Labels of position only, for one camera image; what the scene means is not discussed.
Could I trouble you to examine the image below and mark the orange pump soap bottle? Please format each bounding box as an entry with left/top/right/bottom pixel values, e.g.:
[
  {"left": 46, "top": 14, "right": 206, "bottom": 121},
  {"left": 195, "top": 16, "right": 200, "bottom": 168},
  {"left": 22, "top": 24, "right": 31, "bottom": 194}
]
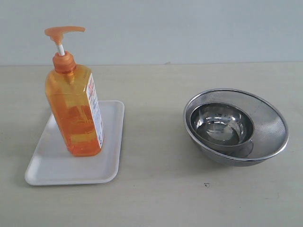
[{"left": 45, "top": 26, "right": 104, "bottom": 157}]

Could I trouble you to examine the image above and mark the small stainless steel bowl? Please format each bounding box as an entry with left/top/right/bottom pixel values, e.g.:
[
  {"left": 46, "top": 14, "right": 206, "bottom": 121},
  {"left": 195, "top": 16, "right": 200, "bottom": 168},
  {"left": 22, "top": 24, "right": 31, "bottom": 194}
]
[{"left": 190, "top": 102, "right": 255, "bottom": 157}]

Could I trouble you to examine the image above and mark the white rectangular foam tray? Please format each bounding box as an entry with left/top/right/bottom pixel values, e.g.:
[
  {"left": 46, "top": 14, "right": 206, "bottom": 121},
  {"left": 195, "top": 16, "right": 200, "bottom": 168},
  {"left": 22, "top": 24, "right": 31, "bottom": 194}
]
[{"left": 25, "top": 100, "right": 125, "bottom": 186}]

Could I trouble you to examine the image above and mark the steel mesh colander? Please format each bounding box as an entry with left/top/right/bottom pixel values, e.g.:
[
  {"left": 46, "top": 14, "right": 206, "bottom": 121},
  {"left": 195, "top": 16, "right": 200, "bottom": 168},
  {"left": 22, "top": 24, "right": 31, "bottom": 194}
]
[{"left": 183, "top": 88, "right": 289, "bottom": 166}]

